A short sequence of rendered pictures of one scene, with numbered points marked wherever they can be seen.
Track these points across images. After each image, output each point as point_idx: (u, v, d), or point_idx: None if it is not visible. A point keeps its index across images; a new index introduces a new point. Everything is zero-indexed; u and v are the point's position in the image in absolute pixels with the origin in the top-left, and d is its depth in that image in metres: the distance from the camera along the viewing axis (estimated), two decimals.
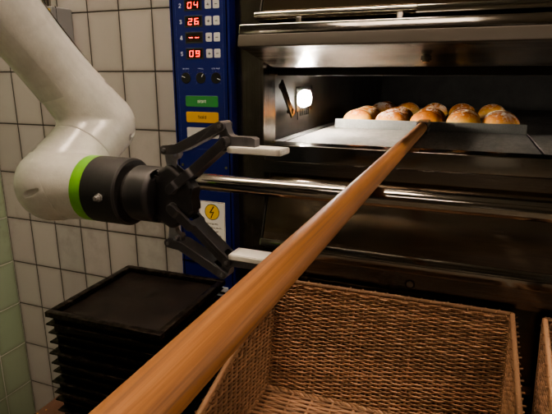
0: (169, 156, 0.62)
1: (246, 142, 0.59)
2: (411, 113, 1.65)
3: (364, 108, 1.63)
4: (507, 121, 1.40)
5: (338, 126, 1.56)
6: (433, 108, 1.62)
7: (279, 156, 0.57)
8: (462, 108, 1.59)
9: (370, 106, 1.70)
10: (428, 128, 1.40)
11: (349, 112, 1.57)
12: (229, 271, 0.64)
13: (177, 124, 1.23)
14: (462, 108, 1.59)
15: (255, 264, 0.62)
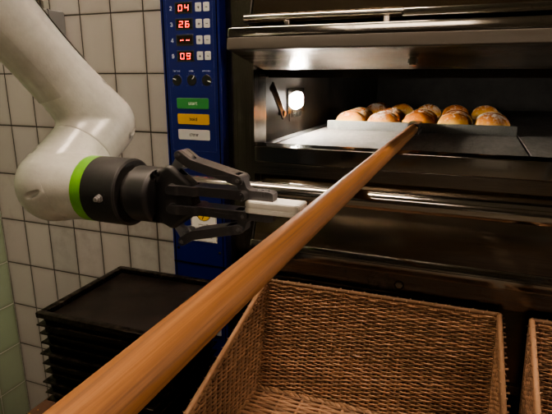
0: (179, 164, 0.62)
1: (264, 196, 0.59)
2: (403, 114, 1.66)
3: (356, 110, 1.63)
4: (497, 122, 1.41)
5: (330, 127, 1.57)
6: (425, 109, 1.63)
7: (297, 212, 0.57)
8: (454, 110, 1.60)
9: (363, 108, 1.71)
10: (419, 130, 1.40)
11: (342, 113, 1.58)
12: (246, 226, 0.61)
13: (168, 126, 1.24)
14: (454, 110, 1.60)
15: (273, 218, 0.60)
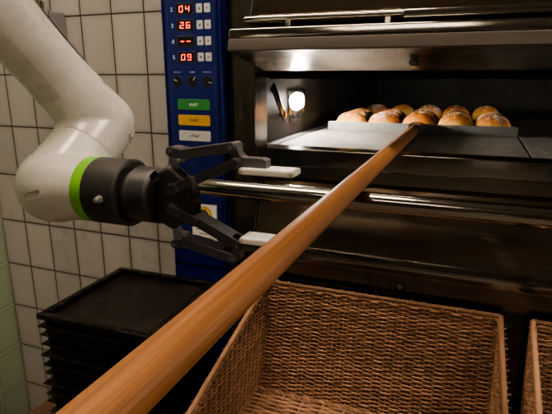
0: (173, 159, 0.62)
1: (258, 163, 0.59)
2: (404, 115, 1.66)
3: (357, 111, 1.63)
4: (498, 123, 1.41)
5: (331, 128, 1.57)
6: (425, 110, 1.63)
7: (291, 178, 0.57)
8: (454, 111, 1.60)
9: (364, 108, 1.71)
10: (420, 131, 1.40)
11: (342, 114, 1.58)
12: (241, 255, 0.63)
13: (169, 127, 1.24)
14: (455, 111, 1.60)
15: None
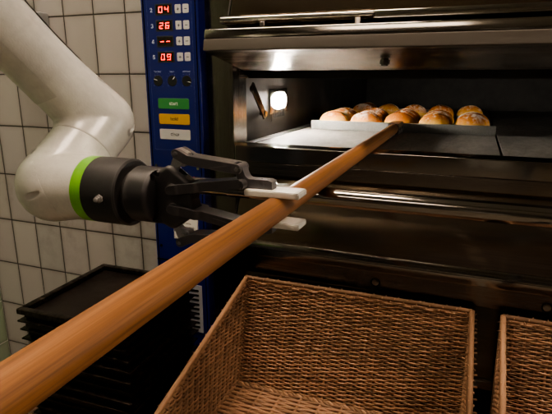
0: (177, 162, 0.62)
1: (264, 185, 0.59)
2: (387, 114, 1.68)
3: (340, 110, 1.65)
4: (476, 122, 1.43)
5: (314, 127, 1.59)
6: (408, 109, 1.65)
7: (297, 200, 0.57)
8: (436, 110, 1.62)
9: (347, 108, 1.73)
10: (399, 130, 1.42)
11: (325, 113, 1.60)
12: None
13: (150, 126, 1.26)
14: (437, 110, 1.62)
15: (273, 229, 0.60)
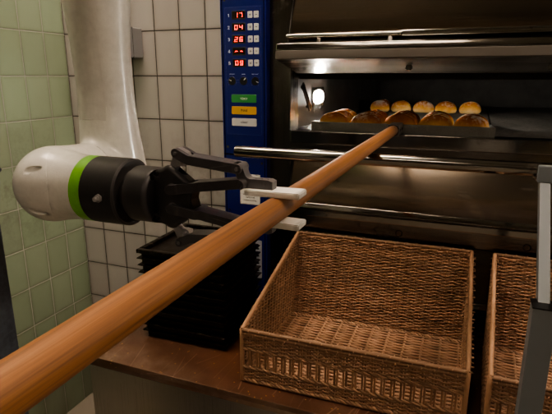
0: (177, 162, 0.62)
1: (264, 185, 0.59)
2: (387, 116, 1.69)
3: (340, 112, 1.66)
4: (476, 124, 1.43)
5: (314, 128, 1.60)
6: (408, 111, 1.66)
7: (297, 200, 0.57)
8: (436, 112, 1.62)
9: (347, 109, 1.73)
10: (399, 131, 1.43)
11: (325, 115, 1.60)
12: None
13: (224, 116, 1.64)
14: (436, 112, 1.62)
15: (273, 229, 0.60)
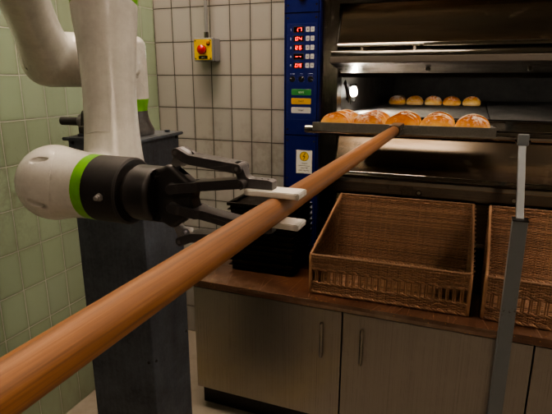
0: (177, 161, 0.62)
1: (264, 185, 0.59)
2: (388, 117, 1.69)
3: (342, 112, 1.66)
4: (477, 124, 1.43)
5: (315, 129, 1.60)
6: (409, 112, 1.66)
7: (297, 200, 0.57)
8: (437, 112, 1.62)
9: (348, 110, 1.73)
10: (400, 131, 1.43)
11: (327, 115, 1.60)
12: None
13: (285, 105, 2.15)
14: (438, 112, 1.62)
15: (273, 229, 0.60)
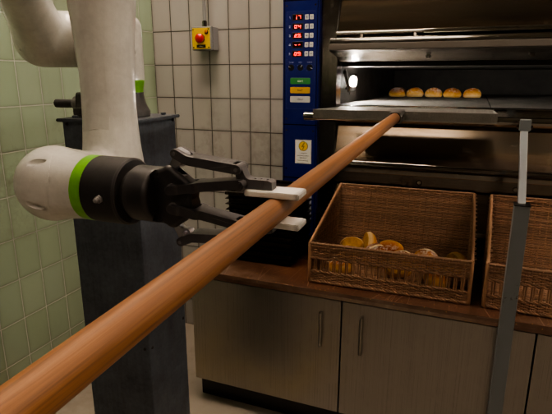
0: (177, 162, 0.62)
1: (264, 185, 0.59)
2: (384, 259, 1.87)
3: None
4: (462, 254, 1.85)
5: (315, 117, 1.59)
6: None
7: (297, 200, 0.57)
8: None
9: None
10: (401, 118, 1.42)
11: None
12: None
13: (284, 94, 2.13)
14: None
15: (273, 229, 0.60)
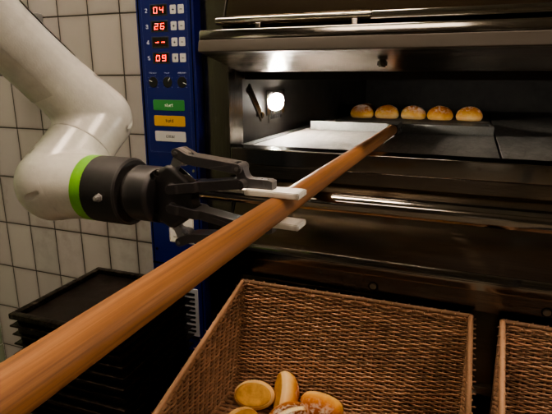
0: (177, 162, 0.62)
1: (264, 185, 0.59)
2: None
3: None
4: None
5: (313, 128, 1.60)
6: None
7: (297, 200, 0.57)
8: None
9: None
10: (398, 131, 1.43)
11: None
12: None
13: (145, 128, 1.25)
14: None
15: (273, 229, 0.60)
